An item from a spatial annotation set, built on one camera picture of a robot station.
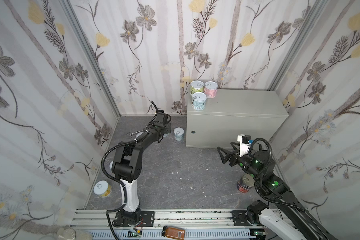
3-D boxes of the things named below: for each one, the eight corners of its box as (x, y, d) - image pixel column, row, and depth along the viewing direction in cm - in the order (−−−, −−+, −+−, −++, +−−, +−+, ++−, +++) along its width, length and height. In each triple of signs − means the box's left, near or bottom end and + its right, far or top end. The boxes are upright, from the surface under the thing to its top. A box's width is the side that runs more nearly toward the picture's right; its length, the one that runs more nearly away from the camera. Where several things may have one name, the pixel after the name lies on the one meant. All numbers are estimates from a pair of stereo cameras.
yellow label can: (95, 197, 83) (90, 194, 78) (100, 183, 87) (95, 180, 83) (110, 197, 83) (105, 194, 78) (114, 184, 87) (110, 180, 83)
